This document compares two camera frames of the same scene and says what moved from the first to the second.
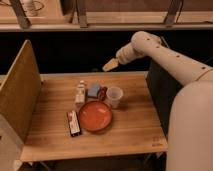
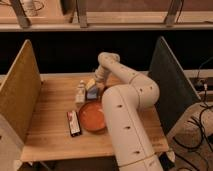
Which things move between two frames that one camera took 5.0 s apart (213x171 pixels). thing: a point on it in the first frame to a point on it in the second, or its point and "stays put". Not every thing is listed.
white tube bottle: (80, 97) stays put
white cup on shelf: (31, 7) stays put
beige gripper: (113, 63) to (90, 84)
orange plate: (95, 116) stays put
